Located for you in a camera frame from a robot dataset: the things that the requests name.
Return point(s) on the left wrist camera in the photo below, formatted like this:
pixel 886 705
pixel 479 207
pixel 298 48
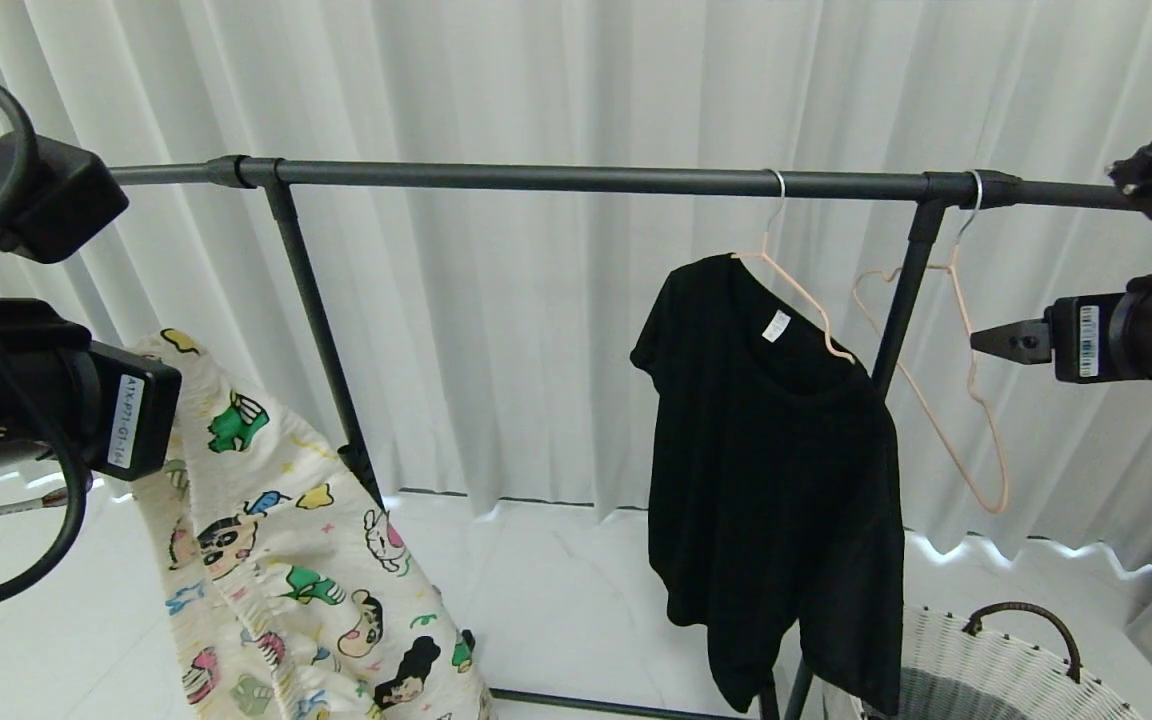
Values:
pixel 46 195

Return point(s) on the cream printed garment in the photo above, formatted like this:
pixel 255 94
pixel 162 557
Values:
pixel 266 560

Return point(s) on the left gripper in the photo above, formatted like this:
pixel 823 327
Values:
pixel 36 390

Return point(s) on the black garment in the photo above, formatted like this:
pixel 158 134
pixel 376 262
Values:
pixel 766 480

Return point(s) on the white curtain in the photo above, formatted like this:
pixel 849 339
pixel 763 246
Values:
pixel 486 350

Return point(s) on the white laundry basket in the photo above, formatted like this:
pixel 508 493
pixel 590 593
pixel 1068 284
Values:
pixel 986 670

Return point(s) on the pink clothes hanger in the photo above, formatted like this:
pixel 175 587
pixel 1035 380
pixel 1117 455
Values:
pixel 796 290
pixel 971 400

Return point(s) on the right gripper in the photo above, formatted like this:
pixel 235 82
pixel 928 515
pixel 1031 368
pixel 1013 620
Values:
pixel 1146 335

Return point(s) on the black clothes rack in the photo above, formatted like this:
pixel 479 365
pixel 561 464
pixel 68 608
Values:
pixel 586 180

